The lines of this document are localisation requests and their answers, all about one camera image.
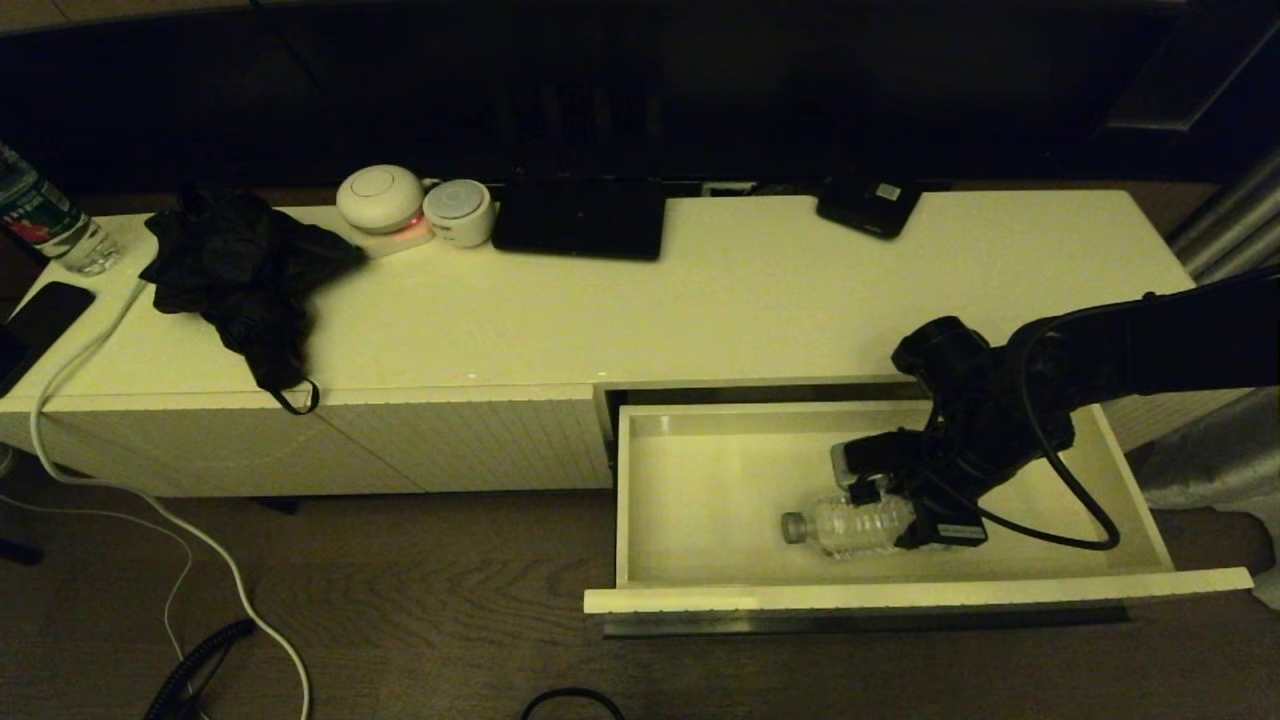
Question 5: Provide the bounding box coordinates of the clear plastic water bottle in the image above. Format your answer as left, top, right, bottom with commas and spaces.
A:
780, 493, 919, 559

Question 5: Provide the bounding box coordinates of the white ribbed drawer black handle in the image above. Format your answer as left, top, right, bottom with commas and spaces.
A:
583, 378, 1254, 638

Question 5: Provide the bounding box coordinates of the white low cabinet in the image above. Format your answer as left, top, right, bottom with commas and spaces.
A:
0, 188, 1261, 498

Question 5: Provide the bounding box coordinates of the black HDMI box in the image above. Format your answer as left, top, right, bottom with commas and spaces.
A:
815, 175, 923, 241

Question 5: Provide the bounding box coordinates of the white ribbed cabinet door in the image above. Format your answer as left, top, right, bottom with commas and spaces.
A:
320, 383, 613, 494

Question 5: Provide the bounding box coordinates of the black flat set-top box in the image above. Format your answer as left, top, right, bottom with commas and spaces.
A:
492, 172, 667, 262

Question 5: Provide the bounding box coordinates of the small white round speaker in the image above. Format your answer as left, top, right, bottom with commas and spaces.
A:
422, 178, 496, 248

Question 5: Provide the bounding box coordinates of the dark side cabinet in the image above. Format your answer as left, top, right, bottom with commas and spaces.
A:
1095, 0, 1280, 136

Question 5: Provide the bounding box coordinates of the white base pad red light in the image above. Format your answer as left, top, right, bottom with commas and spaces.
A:
350, 212, 437, 259

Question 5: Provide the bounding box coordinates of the large white round device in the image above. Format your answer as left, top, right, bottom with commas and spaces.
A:
335, 164, 425, 235

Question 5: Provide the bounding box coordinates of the black folded umbrella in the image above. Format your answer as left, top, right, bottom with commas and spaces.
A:
138, 187, 365, 416

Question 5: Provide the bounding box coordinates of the black smartphone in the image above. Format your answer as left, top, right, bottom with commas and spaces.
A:
0, 281, 97, 399

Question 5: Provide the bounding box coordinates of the labelled water bottle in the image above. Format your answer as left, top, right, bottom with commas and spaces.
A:
0, 143, 121, 277

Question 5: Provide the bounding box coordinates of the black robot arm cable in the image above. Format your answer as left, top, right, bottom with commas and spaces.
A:
975, 290, 1280, 553

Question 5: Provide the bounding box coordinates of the black floor cable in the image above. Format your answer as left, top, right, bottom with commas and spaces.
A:
520, 688, 626, 720

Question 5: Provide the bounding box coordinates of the thick white cable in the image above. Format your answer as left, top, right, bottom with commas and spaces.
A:
28, 280, 313, 720

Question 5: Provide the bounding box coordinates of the black corrugated hose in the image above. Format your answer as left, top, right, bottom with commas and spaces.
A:
145, 618, 259, 720

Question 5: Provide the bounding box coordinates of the thin white cable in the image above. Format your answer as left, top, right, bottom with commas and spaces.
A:
0, 490, 196, 661

